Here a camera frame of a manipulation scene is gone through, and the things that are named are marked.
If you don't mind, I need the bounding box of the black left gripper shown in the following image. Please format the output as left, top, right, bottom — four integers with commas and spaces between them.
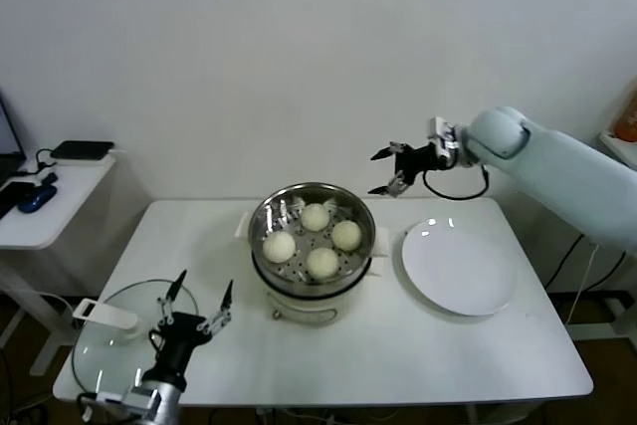
142, 269, 235, 389

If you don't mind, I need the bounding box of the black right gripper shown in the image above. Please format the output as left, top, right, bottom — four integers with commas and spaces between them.
366, 141, 447, 196

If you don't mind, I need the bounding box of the white steamed baozi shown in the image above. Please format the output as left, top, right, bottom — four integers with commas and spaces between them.
262, 231, 297, 264
305, 247, 341, 281
300, 203, 331, 232
330, 220, 363, 252

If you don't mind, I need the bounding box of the stainless steel steamer basket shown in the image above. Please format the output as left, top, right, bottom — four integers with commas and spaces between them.
247, 181, 377, 287

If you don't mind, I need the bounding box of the white electric cooking pot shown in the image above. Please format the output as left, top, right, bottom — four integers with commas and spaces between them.
234, 213, 390, 326

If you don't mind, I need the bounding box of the white round plate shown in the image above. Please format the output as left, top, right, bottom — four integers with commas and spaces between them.
395, 218, 519, 318

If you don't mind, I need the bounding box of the white side table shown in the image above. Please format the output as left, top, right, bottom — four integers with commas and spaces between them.
0, 148, 126, 377

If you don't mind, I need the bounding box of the black flat device box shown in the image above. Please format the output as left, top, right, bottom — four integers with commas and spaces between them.
50, 140, 115, 162

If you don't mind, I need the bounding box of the blue computer mouse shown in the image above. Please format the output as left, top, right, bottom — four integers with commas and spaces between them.
17, 185, 59, 215

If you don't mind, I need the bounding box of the black flat case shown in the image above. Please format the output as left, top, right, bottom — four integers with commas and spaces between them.
0, 180, 37, 220

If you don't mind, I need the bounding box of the white desk shelf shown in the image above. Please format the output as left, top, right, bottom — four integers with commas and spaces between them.
599, 130, 637, 167

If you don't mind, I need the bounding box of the orange snack bag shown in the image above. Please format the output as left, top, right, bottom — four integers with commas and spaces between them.
612, 96, 637, 142

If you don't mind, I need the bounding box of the black laptop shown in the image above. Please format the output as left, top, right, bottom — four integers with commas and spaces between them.
0, 94, 27, 187

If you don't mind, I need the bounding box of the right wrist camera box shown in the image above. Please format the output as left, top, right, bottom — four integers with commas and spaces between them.
426, 116, 462, 145

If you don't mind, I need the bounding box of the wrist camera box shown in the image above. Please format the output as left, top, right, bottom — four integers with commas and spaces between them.
76, 383, 164, 416
426, 116, 462, 145

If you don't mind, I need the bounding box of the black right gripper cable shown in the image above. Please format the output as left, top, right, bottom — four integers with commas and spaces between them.
421, 165, 492, 200

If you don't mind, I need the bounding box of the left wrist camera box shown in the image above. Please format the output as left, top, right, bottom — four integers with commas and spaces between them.
76, 383, 164, 416

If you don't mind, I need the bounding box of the glass lid with white handle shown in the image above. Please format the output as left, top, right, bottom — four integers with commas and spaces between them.
70, 279, 199, 395

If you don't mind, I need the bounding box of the black power adapter cable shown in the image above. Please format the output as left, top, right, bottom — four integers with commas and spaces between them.
544, 234, 629, 292

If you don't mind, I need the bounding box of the thin black usb cable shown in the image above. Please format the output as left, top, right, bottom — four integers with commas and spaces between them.
33, 147, 57, 173

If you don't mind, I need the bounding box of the white wall cable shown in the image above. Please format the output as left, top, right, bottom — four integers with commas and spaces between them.
566, 244, 601, 326

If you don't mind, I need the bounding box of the white desk leg frame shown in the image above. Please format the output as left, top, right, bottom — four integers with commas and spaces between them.
566, 298, 637, 341

